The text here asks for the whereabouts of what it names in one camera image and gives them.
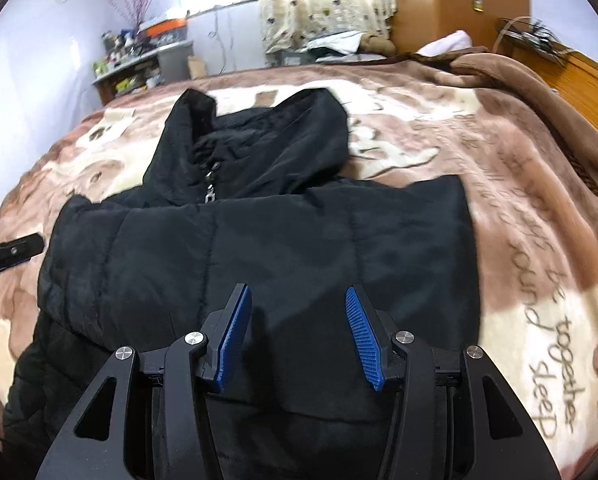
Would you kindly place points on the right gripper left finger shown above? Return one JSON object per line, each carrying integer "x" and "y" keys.
{"x": 145, "y": 415}

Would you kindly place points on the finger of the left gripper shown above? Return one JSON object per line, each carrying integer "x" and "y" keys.
{"x": 21, "y": 250}

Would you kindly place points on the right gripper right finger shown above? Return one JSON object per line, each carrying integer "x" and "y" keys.
{"x": 454, "y": 415}

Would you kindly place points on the black puffer jacket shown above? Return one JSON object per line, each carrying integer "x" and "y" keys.
{"x": 256, "y": 197}

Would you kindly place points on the dark wooden shelf unit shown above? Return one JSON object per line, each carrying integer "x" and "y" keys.
{"x": 137, "y": 73}

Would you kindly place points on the brown cream plush blanket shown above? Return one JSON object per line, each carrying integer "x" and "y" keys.
{"x": 528, "y": 162}

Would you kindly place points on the grey plastic storage bin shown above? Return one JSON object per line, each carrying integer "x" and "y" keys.
{"x": 173, "y": 61}

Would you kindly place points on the orange lidded container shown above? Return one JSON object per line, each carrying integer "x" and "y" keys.
{"x": 169, "y": 30}

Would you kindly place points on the black box under curtain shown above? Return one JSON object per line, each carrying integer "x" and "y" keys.
{"x": 283, "y": 58}

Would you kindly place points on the white pillow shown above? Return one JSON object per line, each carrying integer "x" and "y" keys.
{"x": 458, "y": 40}

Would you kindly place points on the brown plush teddy bear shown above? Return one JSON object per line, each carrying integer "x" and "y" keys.
{"x": 372, "y": 44}

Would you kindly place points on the heart pattern cream curtain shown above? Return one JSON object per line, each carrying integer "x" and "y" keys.
{"x": 290, "y": 24}

